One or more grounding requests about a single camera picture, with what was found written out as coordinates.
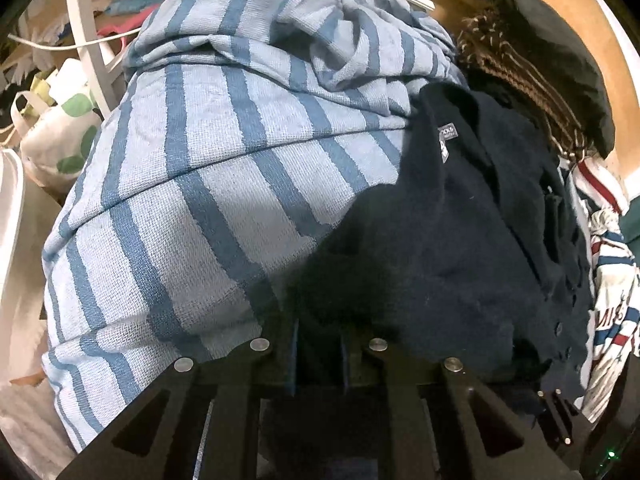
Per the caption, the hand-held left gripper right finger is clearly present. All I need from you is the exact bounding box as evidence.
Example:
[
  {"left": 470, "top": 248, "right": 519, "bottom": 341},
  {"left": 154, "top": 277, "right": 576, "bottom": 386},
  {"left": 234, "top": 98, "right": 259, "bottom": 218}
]
[{"left": 340, "top": 330, "right": 581, "bottom": 480}]

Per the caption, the brown striped fringed scarf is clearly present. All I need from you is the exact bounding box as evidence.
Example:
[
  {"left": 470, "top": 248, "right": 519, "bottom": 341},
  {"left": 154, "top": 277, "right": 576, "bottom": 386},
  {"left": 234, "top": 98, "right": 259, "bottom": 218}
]
[{"left": 452, "top": 7, "right": 586, "bottom": 161}]

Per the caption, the teal green cloth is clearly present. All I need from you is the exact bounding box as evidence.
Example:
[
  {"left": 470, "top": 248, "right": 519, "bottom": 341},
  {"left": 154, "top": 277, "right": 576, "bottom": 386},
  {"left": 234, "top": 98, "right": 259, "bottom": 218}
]
[{"left": 620, "top": 200, "right": 640, "bottom": 246}]

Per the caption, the navy knit cardigan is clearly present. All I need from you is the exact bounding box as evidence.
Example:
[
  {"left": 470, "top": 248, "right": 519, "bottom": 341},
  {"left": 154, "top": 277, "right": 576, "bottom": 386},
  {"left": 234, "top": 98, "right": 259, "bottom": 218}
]
[{"left": 285, "top": 82, "right": 596, "bottom": 401}]

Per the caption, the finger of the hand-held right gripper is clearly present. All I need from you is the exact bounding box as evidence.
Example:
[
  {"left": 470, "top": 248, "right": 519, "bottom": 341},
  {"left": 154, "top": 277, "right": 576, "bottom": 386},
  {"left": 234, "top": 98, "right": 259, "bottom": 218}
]
[{"left": 537, "top": 387, "right": 581, "bottom": 453}]

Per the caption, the white cable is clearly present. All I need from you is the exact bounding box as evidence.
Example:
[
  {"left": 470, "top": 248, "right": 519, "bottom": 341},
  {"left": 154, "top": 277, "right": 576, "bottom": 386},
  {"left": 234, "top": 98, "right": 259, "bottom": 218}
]
[{"left": 7, "top": 30, "right": 141, "bottom": 53}]

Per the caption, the pink red cloth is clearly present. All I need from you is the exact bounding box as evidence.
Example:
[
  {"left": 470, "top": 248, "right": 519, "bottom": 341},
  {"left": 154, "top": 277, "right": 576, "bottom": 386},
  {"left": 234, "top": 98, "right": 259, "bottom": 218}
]
[{"left": 97, "top": 15, "right": 151, "bottom": 38}]

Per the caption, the white green-dotted tote bag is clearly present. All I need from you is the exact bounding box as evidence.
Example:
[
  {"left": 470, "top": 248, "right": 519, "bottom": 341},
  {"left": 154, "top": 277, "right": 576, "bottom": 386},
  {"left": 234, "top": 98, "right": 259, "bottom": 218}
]
[{"left": 10, "top": 57, "right": 103, "bottom": 196}]

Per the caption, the pale fluffy rug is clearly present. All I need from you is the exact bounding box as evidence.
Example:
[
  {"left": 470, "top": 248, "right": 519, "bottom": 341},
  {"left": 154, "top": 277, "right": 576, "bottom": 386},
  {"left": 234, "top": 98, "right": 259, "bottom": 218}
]
[{"left": 0, "top": 380, "right": 76, "bottom": 466}]

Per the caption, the white curved frame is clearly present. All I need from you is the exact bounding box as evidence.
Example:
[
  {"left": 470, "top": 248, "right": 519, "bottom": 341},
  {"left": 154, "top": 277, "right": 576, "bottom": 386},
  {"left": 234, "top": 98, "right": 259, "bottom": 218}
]
[{"left": 62, "top": 0, "right": 128, "bottom": 121}]

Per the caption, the white red blue printed cloth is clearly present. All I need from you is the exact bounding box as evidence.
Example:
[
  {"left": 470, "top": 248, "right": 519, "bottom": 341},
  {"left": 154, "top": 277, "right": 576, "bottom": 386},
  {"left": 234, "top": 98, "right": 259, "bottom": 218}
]
[{"left": 562, "top": 155, "right": 640, "bottom": 423}]

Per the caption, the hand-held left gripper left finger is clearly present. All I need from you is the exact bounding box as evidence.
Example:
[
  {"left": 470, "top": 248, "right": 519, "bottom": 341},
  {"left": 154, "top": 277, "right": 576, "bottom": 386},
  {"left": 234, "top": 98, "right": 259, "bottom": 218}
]
[{"left": 55, "top": 317, "right": 301, "bottom": 480}]

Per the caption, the wooden headboard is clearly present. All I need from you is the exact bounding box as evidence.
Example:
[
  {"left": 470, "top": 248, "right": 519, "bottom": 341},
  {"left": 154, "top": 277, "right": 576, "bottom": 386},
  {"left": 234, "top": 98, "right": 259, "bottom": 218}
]
[{"left": 395, "top": 0, "right": 638, "bottom": 181}]

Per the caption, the black cloth garment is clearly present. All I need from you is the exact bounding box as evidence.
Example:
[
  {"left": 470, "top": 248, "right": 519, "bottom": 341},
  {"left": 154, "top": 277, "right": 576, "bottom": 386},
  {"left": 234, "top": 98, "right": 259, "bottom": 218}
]
[{"left": 472, "top": 0, "right": 616, "bottom": 158}]

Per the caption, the white plastic basin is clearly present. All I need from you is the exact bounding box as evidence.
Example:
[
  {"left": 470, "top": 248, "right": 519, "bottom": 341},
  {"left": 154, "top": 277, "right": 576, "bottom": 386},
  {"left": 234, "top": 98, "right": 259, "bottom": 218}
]
[{"left": 0, "top": 147, "right": 26, "bottom": 311}]

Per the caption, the blue striped blanket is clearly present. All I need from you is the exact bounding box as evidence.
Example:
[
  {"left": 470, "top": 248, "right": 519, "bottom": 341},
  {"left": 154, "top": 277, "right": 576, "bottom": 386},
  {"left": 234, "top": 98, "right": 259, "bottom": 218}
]
[{"left": 42, "top": 0, "right": 471, "bottom": 453}]

